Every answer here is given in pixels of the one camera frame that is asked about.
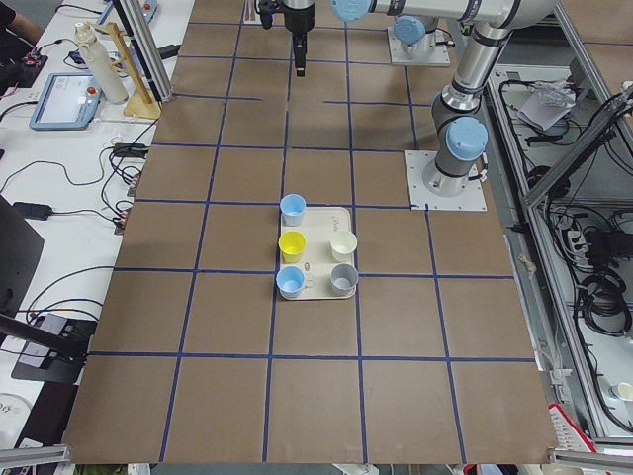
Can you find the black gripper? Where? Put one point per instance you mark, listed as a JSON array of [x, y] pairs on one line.
[[299, 21]]

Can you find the light blue cup far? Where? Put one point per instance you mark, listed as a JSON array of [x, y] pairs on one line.
[[293, 207]]

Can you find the light blue cup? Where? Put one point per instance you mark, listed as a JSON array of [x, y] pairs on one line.
[[293, 207], [290, 281]]

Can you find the yellow plastic cup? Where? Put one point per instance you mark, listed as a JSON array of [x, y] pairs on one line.
[[292, 245]]

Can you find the cream white plastic cup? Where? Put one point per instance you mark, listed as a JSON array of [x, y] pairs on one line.
[[343, 245]]

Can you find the light blue cup near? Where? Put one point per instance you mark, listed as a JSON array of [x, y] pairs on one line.
[[290, 281]]

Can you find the grey plastic cup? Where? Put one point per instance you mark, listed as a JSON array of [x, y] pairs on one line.
[[344, 278]]

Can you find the wooden rack stand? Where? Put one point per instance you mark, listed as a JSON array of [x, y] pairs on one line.
[[141, 103]]

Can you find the white plastic tray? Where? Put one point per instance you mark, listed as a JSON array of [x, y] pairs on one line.
[[318, 225]]

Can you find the beige water bottle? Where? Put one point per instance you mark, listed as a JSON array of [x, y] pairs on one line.
[[96, 58]]

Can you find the blue teach pendant tablet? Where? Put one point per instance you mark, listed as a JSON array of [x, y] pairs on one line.
[[68, 103]]

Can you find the crumpled white paper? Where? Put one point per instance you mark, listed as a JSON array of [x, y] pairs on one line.
[[549, 102]]

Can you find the black power adapter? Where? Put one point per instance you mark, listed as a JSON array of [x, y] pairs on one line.
[[33, 211]]

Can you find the aluminium frame post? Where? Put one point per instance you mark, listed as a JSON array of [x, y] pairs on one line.
[[135, 25]]

